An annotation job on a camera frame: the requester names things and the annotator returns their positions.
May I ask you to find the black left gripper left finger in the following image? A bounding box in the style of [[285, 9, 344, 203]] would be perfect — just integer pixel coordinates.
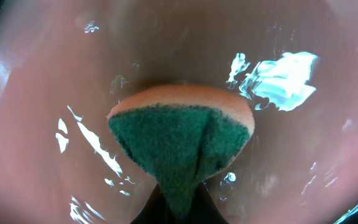
[[131, 184, 167, 224]]

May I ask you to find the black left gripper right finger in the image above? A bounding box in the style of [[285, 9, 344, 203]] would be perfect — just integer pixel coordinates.
[[194, 183, 228, 224]]

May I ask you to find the green and orange sponge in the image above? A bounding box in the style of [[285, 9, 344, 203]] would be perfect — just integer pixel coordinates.
[[108, 84, 255, 220]]

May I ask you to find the dark red rectangular tray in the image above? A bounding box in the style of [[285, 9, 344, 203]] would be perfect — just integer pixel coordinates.
[[0, 1, 358, 223]]

